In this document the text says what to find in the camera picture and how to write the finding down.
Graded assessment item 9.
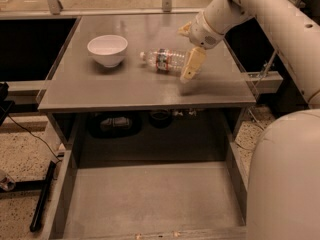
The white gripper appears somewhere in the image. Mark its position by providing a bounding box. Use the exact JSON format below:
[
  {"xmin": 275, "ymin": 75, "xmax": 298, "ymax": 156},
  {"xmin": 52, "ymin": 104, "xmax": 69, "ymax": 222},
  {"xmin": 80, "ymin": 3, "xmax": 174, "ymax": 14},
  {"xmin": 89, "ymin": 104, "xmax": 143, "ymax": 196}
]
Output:
[{"xmin": 177, "ymin": 11, "xmax": 224, "ymax": 83}]

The clear plastic water bottle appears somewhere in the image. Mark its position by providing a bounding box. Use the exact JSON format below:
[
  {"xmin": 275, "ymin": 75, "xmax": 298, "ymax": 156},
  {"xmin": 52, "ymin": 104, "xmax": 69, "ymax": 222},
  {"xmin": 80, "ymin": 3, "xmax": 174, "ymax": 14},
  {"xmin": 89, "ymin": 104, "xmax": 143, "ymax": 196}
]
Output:
[{"xmin": 140, "ymin": 48, "xmax": 187, "ymax": 73}]

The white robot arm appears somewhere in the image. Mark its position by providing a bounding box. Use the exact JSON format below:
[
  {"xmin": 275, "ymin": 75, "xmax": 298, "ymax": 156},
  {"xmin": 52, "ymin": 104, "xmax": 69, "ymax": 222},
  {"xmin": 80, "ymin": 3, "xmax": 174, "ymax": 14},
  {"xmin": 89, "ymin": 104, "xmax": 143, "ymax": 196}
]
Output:
[{"xmin": 178, "ymin": 0, "xmax": 320, "ymax": 240}]

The grey cabinet with top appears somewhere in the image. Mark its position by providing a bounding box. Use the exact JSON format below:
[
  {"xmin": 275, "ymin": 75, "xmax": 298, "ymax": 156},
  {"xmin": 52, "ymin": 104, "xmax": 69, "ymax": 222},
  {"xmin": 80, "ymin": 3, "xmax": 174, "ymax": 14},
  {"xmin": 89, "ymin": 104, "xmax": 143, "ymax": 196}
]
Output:
[{"xmin": 39, "ymin": 14, "xmax": 255, "ymax": 166}]

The open grey top drawer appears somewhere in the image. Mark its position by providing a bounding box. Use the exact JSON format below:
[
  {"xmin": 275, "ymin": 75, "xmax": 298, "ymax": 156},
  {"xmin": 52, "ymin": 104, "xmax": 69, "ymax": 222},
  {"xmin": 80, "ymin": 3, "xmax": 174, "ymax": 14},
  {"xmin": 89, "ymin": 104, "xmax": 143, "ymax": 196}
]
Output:
[{"xmin": 43, "ymin": 139, "xmax": 246, "ymax": 240}]

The dark round object under cabinet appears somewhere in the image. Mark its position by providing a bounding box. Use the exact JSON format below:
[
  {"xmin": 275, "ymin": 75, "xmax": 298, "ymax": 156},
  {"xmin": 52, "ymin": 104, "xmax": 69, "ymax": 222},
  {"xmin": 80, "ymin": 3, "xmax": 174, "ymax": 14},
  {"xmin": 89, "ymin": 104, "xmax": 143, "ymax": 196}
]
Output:
[{"xmin": 149, "ymin": 110, "xmax": 172, "ymax": 129}]

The white ceramic bowl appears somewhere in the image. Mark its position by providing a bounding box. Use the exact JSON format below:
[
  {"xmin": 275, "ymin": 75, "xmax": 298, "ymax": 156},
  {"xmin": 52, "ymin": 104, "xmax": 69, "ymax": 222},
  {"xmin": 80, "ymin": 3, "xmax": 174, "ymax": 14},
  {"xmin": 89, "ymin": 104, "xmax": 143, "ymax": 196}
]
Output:
[{"xmin": 87, "ymin": 35, "xmax": 128, "ymax": 68}]

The black object under cabinet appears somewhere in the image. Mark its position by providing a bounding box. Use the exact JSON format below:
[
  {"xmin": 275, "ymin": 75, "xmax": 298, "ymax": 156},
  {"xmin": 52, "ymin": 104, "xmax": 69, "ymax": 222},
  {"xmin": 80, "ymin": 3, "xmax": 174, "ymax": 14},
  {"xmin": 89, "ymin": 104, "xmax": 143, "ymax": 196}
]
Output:
[{"xmin": 87, "ymin": 112, "xmax": 142, "ymax": 138}]

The black device at left edge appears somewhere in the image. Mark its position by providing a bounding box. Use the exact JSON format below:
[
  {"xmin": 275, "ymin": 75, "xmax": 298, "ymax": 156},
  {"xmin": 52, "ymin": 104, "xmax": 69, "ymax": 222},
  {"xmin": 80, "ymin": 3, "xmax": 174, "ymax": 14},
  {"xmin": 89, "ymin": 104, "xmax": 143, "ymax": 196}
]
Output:
[{"xmin": 0, "ymin": 82, "xmax": 15, "ymax": 126}]

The black bar on floor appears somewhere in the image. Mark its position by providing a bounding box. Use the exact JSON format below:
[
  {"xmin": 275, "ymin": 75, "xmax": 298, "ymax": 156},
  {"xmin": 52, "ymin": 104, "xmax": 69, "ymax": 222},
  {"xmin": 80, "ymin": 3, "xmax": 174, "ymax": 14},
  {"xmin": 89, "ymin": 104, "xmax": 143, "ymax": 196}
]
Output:
[{"xmin": 29, "ymin": 162, "xmax": 56, "ymax": 232}]

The metal frame rail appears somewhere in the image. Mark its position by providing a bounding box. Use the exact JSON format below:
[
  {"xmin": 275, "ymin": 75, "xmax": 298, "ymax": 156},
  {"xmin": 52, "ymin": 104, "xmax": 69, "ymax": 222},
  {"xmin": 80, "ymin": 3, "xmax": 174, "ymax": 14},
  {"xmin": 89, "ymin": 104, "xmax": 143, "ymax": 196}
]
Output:
[{"xmin": 241, "ymin": 71, "xmax": 283, "ymax": 95}]

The thin black cable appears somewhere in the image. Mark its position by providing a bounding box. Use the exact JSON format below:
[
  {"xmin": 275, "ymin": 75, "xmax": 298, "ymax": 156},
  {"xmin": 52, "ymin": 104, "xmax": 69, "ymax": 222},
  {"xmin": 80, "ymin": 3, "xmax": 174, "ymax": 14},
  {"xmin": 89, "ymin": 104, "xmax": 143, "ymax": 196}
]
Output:
[{"xmin": 6, "ymin": 114, "xmax": 62, "ymax": 162}]

